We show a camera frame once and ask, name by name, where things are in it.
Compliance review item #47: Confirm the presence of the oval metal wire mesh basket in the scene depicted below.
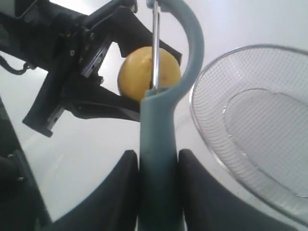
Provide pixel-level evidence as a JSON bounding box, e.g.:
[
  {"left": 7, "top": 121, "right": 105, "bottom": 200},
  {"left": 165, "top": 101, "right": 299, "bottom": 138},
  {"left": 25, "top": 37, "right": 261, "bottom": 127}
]
[{"left": 190, "top": 44, "right": 308, "bottom": 226}]

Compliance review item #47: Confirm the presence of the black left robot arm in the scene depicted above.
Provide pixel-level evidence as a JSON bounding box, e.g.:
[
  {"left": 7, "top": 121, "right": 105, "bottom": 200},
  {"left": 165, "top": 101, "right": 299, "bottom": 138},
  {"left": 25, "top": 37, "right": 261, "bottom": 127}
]
[{"left": 0, "top": 0, "right": 152, "bottom": 137}]

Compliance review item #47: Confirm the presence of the yellow lemon with sticker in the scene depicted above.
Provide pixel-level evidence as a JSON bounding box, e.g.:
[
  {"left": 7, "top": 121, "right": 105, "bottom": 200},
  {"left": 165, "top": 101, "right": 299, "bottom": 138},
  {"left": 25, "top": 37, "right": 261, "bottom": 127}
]
[{"left": 117, "top": 46, "right": 181, "bottom": 102}]

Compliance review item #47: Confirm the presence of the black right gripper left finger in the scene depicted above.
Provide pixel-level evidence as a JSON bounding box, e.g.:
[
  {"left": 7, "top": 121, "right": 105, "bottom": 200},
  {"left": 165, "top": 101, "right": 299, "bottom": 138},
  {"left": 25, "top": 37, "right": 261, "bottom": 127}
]
[{"left": 46, "top": 150, "right": 140, "bottom": 231}]

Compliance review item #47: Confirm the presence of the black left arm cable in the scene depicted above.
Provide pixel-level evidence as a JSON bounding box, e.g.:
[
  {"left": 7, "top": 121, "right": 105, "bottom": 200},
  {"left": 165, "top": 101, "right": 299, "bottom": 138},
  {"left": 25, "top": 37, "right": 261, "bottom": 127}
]
[{"left": 0, "top": 54, "right": 34, "bottom": 76}]

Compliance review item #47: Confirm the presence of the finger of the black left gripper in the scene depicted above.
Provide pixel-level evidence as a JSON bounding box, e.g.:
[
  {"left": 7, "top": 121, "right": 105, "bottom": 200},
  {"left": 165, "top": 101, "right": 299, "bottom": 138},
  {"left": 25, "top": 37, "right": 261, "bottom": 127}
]
[
  {"left": 61, "top": 83, "right": 140, "bottom": 122},
  {"left": 91, "top": 6, "right": 183, "bottom": 67}
]

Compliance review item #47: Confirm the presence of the teal handled peeler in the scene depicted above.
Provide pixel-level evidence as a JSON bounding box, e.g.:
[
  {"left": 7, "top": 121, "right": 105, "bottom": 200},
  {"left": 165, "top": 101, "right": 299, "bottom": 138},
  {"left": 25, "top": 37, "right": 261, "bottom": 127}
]
[{"left": 138, "top": 0, "right": 205, "bottom": 231}]

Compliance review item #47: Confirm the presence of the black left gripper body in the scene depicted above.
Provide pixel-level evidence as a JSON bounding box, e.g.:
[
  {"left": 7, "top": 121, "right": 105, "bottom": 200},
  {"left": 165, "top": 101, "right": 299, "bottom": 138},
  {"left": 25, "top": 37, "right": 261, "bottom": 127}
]
[{"left": 23, "top": 0, "right": 113, "bottom": 137}]

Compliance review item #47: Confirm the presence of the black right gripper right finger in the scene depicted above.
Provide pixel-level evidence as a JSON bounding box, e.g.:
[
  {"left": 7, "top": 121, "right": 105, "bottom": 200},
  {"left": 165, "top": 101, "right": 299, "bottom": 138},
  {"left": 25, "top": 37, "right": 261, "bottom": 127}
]
[{"left": 178, "top": 149, "right": 295, "bottom": 231}]

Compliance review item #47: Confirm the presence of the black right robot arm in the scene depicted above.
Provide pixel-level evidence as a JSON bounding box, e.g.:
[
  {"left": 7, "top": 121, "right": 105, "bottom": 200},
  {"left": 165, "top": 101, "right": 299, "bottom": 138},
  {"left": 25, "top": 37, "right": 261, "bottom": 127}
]
[{"left": 0, "top": 106, "right": 292, "bottom": 231}]

